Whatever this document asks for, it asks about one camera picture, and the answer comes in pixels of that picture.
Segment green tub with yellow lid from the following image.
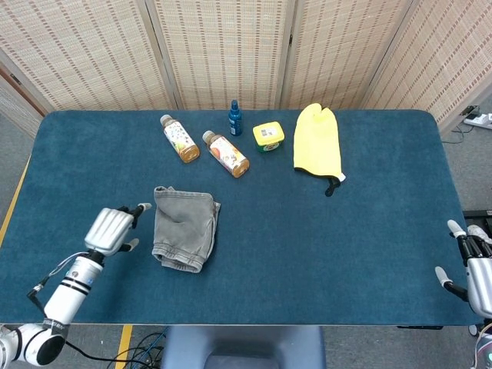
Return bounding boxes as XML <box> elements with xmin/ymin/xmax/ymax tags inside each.
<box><xmin>252</xmin><ymin>121</ymin><xmax>286</xmax><ymax>155</ymax></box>

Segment woven folding screen panel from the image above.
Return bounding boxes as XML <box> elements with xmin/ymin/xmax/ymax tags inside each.
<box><xmin>361</xmin><ymin>0</ymin><xmax>492</xmax><ymax>134</ymax></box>
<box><xmin>0</xmin><ymin>63</ymin><xmax>51</xmax><ymax>139</ymax></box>
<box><xmin>0</xmin><ymin>0</ymin><xmax>181</xmax><ymax>112</ymax></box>
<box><xmin>144</xmin><ymin>0</ymin><xmax>297</xmax><ymax>111</ymax></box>
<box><xmin>280</xmin><ymin>0</ymin><xmax>418</xmax><ymax>110</ymax></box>

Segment juice bottle with dotted label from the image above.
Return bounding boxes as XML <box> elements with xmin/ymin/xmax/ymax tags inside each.
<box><xmin>160</xmin><ymin>114</ymin><xmax>201</xmax><ymax>164</ymax></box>

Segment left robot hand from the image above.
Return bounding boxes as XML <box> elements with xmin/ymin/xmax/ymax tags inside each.
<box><xmin>83</xmin><ymin>202</ymin><xmax>153</xmax><ymax>258</ymax></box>

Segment blue spray bottle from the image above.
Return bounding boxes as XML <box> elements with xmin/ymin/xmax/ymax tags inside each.
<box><xmin>228</xmin><ymin>99</ymin><xmax>244</xmax><ymax>137</ymax></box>

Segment juice bottle with mango label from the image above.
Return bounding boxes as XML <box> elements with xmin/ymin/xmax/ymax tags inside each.
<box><xmin>202</xmin><ymin>130</ymin><xmax>251</xmax><ymax>178</ymax></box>

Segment black floor cable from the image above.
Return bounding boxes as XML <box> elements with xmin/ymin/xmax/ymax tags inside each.
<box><xmin>65</xmin><ymin>326</ymin><xmax>170</xmax><ymax>369</ymax></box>

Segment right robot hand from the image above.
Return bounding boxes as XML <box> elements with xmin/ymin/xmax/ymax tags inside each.
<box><xmin>434</xmin><ymin>219</ymin><xmax>492</xmax><ymax>317</ymax></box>

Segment thin arm cable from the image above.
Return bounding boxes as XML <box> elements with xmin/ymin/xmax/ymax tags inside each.
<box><xmin>26</xmin><ymin>251</ymin><xmax>91</xmax><ymax>312</ymax></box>

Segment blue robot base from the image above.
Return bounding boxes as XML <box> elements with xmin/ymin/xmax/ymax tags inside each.
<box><xmin>160</xmin><ymin>326</ymin><xmax>327</xmax><ymax>369</ymax></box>

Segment white power strip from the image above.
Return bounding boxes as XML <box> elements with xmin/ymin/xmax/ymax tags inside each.
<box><xmin>463</xmin><ymin>112</ymin><xmax>492</xmax><ymax>130</ymax></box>

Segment black equipment box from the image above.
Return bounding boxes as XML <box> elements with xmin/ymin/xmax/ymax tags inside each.
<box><xmin>463</xmin><ymin>209</ymin><xmax>492</xmax><ymax>231</ymax></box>

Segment grey shorts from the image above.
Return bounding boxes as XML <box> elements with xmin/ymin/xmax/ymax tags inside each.
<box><xmin>151</xmin><ymin>185</ymin><xmax>222</xmax><ymax>274</ymax></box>

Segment blue table mat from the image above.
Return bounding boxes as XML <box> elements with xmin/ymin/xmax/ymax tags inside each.
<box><xmin>0</xmin><ymin>109</ymin><xmax>480</xmax><ymax>327</ymax></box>

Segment yellow cleaning mitt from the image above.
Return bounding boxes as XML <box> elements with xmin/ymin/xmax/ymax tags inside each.
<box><xmin>293</xmin><ymin>102</ymin><xmax>347</xmax><ymax>198</ymax></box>

